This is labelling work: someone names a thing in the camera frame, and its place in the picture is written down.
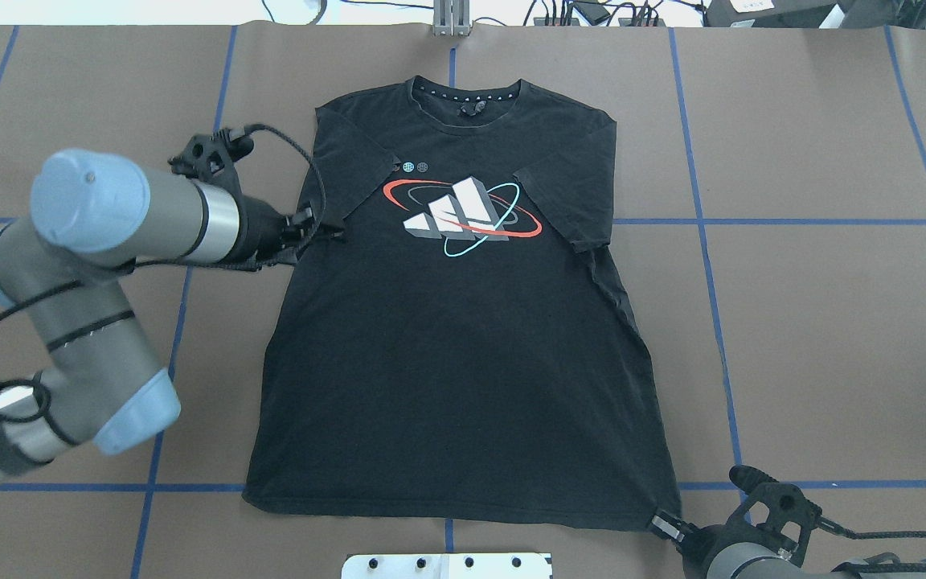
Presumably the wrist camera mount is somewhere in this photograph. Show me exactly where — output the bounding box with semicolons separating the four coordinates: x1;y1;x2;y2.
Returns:
168;128;255;194
727;465;822;567

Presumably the black printed t-shirt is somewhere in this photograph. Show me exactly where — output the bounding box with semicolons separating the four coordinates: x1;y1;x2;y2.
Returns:
242;76;682;532

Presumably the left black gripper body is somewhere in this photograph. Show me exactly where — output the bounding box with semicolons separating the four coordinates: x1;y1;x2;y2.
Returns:
231;195;301;266

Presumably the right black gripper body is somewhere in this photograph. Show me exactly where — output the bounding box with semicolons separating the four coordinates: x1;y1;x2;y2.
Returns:
684;524;753;576

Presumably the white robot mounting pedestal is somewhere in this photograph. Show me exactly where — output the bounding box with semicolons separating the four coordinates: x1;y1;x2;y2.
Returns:
341;551;555;578

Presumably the aluminium frame post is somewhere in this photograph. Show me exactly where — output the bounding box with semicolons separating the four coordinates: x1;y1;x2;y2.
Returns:
432;0;473;37

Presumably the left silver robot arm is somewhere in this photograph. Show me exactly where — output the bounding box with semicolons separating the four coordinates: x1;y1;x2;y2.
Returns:
0;148;329;484

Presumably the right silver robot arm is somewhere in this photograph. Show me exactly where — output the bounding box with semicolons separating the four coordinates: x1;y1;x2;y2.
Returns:
649;511;926;578

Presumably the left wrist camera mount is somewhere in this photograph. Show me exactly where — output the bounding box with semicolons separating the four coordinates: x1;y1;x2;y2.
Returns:
168;128;255;194

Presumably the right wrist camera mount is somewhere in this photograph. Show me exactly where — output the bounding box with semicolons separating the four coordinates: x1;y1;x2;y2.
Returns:
727;465;822;567

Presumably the black braided left cable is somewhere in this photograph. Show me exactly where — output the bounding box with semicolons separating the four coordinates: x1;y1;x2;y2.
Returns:
0;122;327;435

